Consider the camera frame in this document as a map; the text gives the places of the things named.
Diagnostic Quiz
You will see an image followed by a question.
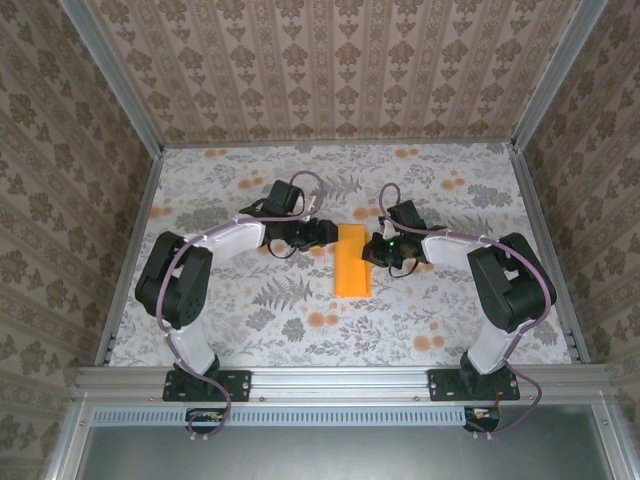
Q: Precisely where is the orange paper sheet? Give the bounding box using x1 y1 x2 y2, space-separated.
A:
332 223 374 300

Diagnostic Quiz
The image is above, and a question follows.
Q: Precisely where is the grey metal sheet panel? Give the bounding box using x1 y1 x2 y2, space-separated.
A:
74 424 621 480

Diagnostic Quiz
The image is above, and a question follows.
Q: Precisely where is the floral patterned table cover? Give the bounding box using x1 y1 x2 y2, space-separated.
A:
107 142 576 369

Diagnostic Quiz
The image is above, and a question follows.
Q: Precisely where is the right gripper thin black cable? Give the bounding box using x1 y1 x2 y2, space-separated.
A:
388 257 426 280

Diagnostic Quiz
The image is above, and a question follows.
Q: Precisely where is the gripper thin black cable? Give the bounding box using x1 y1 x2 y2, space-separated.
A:
388 257 426 280
267 238 297 261

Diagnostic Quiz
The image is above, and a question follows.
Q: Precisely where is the left gripper thin black cable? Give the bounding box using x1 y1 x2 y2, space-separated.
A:
267 238 297 261

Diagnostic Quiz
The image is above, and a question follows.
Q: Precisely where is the thin aluminium table rail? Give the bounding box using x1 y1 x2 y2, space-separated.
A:
160 139 516 150

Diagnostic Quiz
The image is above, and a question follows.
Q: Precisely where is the wide aluminium frame rail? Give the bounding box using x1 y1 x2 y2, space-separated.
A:
74 364 614 402

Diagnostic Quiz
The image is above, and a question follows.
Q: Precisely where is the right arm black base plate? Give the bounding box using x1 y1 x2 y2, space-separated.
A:
428 368 521 403

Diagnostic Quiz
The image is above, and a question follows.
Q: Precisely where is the aluminium side rail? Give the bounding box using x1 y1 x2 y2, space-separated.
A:
507 142 594 364
94 147 166 369

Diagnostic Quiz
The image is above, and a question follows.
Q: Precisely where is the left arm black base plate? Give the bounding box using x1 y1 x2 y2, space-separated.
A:
162 368 252 403

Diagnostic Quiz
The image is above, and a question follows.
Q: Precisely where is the grey slotted cable duct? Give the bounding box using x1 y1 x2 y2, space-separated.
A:
92 405 504 428

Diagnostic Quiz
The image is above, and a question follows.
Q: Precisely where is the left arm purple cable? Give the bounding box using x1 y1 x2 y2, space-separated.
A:
156 171 332 445

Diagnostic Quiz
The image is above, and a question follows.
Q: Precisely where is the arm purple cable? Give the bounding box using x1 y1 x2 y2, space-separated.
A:
156 171 332 445
377 182 559 441

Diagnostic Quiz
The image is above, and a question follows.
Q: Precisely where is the black connector box with wires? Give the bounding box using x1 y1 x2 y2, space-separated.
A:
185 407 226 434
463 405 501 434

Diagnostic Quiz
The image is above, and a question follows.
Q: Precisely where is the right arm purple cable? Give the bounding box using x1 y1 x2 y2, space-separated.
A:
377 182 559 441

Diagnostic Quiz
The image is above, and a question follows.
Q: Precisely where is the aluminium corner post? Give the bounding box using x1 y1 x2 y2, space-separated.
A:
509 0 609 151
59 0 165 154

